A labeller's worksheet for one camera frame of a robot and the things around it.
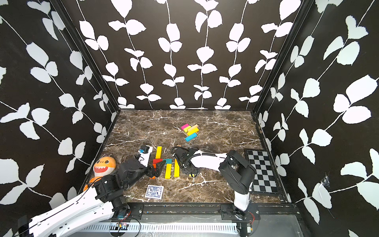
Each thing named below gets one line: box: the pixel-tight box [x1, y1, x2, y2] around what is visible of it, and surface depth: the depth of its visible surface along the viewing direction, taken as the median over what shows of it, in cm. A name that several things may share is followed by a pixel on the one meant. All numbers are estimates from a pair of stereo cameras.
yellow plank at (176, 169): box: [173, 158, 180, 178], surface depth 90 cm
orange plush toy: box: [82, 156, 117, 192], surface depth 83 cm
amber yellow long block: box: [187, 127, 200, 136], surface depth 109 cm
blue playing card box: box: [144, 184, 165, 200], surface depth 81 cm
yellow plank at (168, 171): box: [164, 163, 172, 180], surface depth 87 cm
